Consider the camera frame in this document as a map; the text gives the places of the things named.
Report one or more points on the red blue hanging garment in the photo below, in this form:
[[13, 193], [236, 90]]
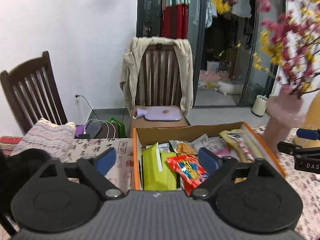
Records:
[[175, 15]]

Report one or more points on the white cat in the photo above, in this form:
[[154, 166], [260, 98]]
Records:
[[229, 88]]

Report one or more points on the purple hot water bottle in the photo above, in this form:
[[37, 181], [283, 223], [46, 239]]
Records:
[[158, 113]]

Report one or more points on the yellow floral snack bag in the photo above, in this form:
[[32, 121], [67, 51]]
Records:
[[237, 142]]

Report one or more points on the yellow and pink flower branches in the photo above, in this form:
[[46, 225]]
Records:
[[292, 43]]

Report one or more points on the yellow thermos jug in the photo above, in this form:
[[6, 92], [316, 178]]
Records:
[[312, 121]]

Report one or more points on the white waste bin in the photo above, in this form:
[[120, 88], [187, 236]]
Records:
[[259, 106]]

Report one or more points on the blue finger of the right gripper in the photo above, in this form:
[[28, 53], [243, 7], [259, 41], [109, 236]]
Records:
[[292, 149], [310, 134]]

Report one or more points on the red snack packet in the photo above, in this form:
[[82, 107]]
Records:
[[190, 171]]

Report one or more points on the patterned folded blanket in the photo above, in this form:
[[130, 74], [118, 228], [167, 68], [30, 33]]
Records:
[[52, 138]]

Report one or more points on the dark wooden chair left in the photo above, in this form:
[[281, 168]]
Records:
[[31, 92]]

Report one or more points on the calligraphy print tablecloth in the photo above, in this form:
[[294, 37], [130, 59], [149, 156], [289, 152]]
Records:
[[121, 174]]

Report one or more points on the beige jacket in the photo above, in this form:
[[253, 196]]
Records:
[[132, 59]]

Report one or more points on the wooden chair with jacket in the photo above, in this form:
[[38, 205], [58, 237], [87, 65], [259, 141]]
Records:
[[159, 78]]

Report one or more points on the orange chip snack packet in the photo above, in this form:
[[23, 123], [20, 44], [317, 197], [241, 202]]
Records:
[[183, 148]]

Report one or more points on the black cloth bundle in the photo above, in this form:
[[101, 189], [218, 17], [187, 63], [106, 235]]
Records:
[[16, 170]]

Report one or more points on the pink vase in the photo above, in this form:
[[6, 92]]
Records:
[[284, 113]]

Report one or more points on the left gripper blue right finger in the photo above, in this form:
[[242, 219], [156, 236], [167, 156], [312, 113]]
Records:
[[209, 161]]

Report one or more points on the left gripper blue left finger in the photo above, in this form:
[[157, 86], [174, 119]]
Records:
[[105, 161]]

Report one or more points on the long green snack pack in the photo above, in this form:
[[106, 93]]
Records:
[[157, 169]]

